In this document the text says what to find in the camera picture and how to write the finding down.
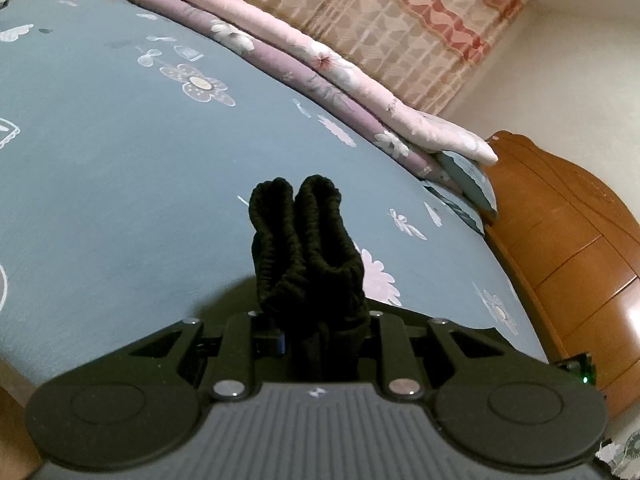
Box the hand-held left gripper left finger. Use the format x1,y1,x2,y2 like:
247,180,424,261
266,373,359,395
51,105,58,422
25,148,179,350
121,311,288,403

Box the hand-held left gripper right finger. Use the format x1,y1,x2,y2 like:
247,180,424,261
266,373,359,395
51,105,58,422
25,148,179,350
367,312,511,403

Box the black pants with white drawstring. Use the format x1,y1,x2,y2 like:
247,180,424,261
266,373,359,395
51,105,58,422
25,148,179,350
248,174,556,386

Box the wooden headboard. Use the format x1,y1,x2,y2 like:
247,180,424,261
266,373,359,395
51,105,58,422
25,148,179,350
482,130,640,418

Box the flat blue floral pillow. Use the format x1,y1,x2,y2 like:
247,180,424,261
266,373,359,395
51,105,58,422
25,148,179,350
422,180,486,236

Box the plump blue floral pillow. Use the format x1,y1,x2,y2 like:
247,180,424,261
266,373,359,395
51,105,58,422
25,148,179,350
440,150,501,218

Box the bed with blue floral sheet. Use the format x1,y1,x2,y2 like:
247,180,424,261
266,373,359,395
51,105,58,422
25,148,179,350
0,0,551,461

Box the purple floral folded quilt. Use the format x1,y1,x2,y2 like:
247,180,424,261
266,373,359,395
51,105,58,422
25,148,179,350
100,0,461,191

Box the pink floral folded quilt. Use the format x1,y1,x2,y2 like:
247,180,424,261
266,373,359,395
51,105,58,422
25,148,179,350
117,0,500,165

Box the beige patterned curtain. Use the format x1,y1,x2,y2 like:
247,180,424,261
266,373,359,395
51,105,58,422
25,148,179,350
207,0,533,116

